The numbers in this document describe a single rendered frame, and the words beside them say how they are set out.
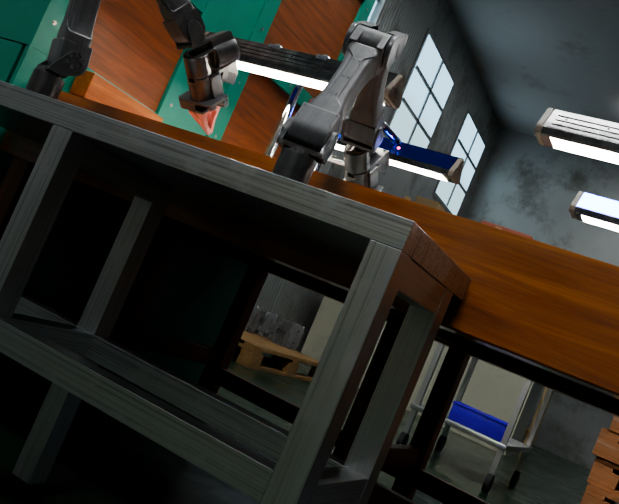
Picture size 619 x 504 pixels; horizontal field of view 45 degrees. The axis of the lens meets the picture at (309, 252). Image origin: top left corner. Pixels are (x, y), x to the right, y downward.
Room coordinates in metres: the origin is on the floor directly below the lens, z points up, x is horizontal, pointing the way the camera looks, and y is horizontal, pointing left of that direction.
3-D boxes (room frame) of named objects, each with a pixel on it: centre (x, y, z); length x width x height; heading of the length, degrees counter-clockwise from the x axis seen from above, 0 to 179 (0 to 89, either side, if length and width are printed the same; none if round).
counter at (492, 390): (7.42, -1.46, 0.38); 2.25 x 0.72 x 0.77; 64
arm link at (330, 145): (1.24, 0.08, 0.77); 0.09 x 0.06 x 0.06; 78
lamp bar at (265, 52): (1.90, 0.22, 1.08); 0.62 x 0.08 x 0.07; 61
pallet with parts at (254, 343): (5.74, 0.13, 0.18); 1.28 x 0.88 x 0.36; 154
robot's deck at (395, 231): (1.59, 0.23, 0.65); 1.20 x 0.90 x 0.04; 64
